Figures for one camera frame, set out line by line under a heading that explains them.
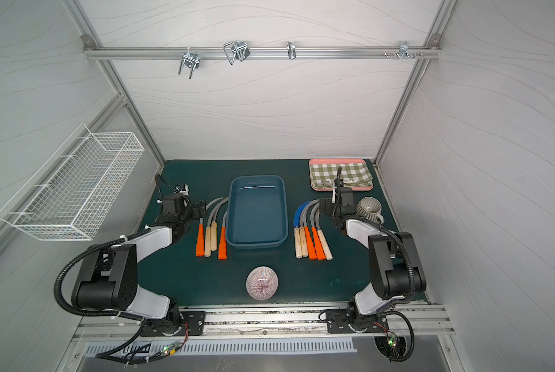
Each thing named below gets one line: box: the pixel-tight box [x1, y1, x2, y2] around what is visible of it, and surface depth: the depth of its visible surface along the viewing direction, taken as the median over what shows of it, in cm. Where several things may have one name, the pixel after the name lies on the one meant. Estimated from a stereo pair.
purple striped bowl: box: [245, 265, 280, 301], surface depth 82 cm
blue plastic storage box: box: [226, 175, 289, 248], surface depth 103 cm
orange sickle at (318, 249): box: [310, 202, 326, 261], surface depth 92 cm
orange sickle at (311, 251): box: [303, 203, 321, 260], surface depth 93 cm
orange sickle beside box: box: [217, 210, 228, 260], surface depth 90 cm
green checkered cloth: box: [309, 162, 374, 188], surface depth 117 cm
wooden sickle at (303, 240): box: [299, 199, 320, 258], surface depth 94 cm
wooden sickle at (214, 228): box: [210, 199, 229, 252], surface depth 95 cm
